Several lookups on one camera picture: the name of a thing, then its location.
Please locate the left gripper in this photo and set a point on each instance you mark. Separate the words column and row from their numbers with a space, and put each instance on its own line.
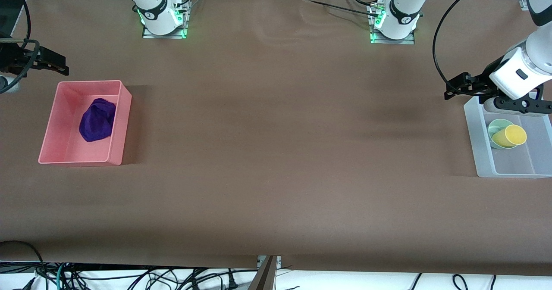
column 481, row 84

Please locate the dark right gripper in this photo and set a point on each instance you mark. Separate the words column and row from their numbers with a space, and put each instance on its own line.
column 9, row 58

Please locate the mint green bowl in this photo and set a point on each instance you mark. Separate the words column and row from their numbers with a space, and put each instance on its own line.
column 494, row 128

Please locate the yellow plastic cup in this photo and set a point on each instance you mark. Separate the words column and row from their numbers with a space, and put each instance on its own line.
column 514, row 135

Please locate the purple cloth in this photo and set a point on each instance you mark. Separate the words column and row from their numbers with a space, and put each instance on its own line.
column 97, row 120

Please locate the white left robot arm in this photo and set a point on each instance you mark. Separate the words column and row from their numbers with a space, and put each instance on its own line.
column 401, row 10

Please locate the pink plastic bin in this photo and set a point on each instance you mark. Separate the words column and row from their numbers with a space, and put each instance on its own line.
column 64, row 109

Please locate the translucent plastic bin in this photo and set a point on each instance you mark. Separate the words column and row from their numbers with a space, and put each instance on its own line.
column 481, row 143

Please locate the brown table cover sheet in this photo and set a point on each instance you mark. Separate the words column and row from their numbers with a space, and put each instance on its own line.
column 280, row 152

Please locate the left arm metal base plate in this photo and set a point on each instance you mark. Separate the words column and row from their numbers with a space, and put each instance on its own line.
column 392, row 41

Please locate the aluminium frame profile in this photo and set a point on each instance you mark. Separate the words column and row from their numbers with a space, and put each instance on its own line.
column 525, row 2

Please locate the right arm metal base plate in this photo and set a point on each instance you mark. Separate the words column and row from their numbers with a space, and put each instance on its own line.
column 166, row 33

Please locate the small metal bracket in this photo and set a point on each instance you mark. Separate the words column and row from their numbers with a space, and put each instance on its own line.
column 278, row 262

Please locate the wooden post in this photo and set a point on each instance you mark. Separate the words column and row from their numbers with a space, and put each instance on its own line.
column 264, row 277

